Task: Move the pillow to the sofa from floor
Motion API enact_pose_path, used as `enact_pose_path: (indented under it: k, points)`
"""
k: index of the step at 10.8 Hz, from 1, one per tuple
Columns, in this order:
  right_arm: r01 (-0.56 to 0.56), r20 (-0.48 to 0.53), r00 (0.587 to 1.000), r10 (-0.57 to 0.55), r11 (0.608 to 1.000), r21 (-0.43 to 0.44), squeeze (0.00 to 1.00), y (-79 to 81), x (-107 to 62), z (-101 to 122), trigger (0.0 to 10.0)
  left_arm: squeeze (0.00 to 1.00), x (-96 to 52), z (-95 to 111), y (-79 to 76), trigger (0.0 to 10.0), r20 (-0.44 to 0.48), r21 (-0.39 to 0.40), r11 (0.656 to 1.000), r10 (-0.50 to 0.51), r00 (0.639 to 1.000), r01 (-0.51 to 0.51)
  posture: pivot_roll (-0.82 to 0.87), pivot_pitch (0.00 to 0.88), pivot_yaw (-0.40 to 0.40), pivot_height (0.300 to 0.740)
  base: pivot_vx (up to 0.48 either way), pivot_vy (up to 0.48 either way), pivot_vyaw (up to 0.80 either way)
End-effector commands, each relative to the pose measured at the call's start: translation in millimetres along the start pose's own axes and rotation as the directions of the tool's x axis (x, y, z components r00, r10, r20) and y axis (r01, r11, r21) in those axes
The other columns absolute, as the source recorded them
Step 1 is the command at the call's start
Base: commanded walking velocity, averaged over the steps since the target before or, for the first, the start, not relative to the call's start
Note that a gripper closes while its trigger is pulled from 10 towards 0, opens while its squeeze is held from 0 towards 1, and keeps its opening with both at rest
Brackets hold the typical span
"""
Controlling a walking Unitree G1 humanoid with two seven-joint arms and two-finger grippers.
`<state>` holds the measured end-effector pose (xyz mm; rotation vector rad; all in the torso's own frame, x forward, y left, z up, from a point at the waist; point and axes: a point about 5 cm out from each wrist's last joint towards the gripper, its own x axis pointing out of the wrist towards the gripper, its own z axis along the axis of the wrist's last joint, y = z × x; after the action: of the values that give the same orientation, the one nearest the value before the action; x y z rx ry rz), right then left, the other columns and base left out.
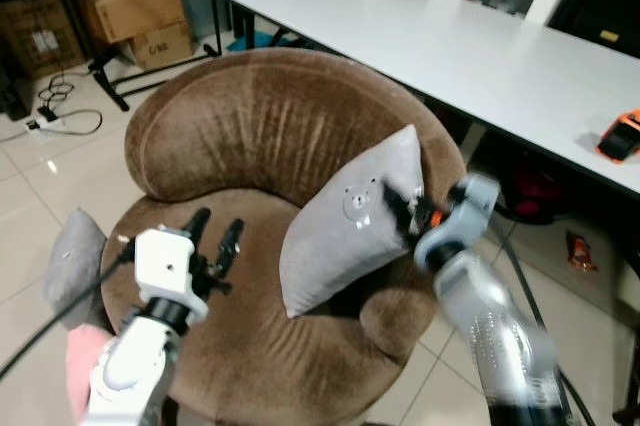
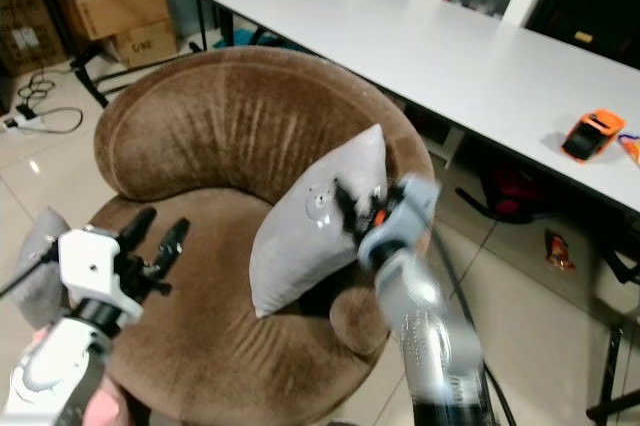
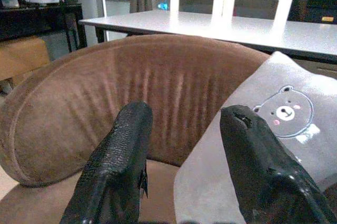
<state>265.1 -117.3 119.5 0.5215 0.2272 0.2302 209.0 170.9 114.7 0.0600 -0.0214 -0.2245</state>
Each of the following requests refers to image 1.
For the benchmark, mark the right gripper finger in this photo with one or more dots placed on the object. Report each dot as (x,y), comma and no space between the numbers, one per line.
(395,208)

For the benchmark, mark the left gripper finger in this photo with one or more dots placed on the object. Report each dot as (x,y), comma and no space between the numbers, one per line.
(231,241)
(198,228)

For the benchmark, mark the grey pillow with bear print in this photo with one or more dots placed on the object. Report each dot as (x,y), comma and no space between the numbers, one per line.
(335,246)

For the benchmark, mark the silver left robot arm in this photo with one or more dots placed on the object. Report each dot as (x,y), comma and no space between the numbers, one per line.
(130,371)

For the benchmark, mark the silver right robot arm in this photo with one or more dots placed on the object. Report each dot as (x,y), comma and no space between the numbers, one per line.
(495,331)

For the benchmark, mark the brown round velvet sofa chair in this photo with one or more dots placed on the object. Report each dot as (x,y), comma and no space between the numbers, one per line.
(250,136)

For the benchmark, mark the plain grey pillow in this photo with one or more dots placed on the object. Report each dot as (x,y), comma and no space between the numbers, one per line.
(75,266)

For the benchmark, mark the red and black bag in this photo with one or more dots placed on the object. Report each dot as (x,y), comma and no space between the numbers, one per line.
(535,191)

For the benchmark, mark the pink cushion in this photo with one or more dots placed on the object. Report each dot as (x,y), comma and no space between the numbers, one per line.
(85,366)

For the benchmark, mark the red snack packet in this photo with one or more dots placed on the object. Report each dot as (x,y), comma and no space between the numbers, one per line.
(581,252)

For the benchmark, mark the long white table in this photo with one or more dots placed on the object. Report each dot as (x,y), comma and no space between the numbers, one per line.
(460,46)

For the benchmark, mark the orange and black device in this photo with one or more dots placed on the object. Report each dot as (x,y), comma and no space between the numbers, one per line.
(620,136)

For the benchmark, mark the white power strip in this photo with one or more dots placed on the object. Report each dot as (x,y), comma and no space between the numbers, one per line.
(45,123)

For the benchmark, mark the large brown cardboard box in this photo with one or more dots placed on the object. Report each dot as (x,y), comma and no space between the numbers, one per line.
(135,16)

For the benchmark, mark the dark cardboard box with labels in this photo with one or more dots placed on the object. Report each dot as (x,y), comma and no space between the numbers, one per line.
(35,36)

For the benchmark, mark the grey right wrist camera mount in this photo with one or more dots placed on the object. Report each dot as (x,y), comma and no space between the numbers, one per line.
(462,221)

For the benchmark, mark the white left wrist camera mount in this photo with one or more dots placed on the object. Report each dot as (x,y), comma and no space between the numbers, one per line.
(162,268)

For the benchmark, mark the black metal rack frame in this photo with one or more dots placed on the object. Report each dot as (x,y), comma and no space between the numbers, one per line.
(130,71)

